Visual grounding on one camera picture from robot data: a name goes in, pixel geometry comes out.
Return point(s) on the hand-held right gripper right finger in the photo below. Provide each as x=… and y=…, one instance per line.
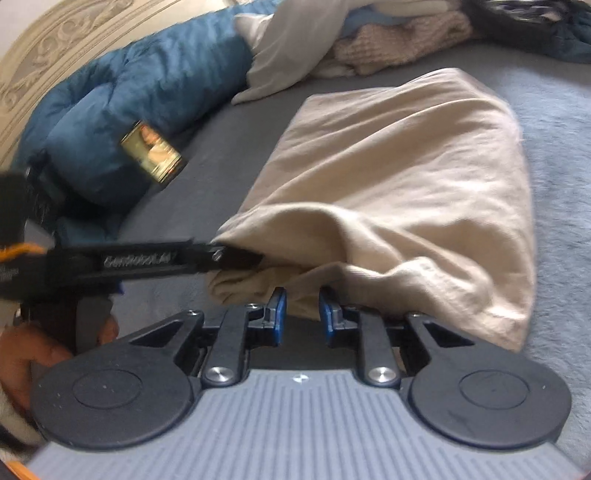
x=325, y=318

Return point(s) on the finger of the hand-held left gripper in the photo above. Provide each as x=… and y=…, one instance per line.
x=240, y=260

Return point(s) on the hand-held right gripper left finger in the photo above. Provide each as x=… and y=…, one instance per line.
x=279, y=318

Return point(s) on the beige pants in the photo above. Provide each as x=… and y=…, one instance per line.
x=392, y=184

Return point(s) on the person's left hand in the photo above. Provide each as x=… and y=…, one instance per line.
x=23, y=360

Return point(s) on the black smartphone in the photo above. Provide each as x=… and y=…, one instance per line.
x=152, y=152

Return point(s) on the blue pillow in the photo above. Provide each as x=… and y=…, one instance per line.
x=138, y=83

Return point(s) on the white cloth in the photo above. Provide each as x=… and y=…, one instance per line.
x=286, y=55

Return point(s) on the carved beige headboard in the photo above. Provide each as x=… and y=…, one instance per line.
x=69, y=41

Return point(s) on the pink checked knit garment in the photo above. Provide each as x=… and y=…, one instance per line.
x=392, y=46

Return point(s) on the light blue garment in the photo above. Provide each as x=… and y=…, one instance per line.
x=364, y=21

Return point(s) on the grey bed sheet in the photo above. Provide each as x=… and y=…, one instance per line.
x=563, y=184

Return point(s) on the dark patterned garment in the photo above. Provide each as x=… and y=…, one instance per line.
x=531, y=27

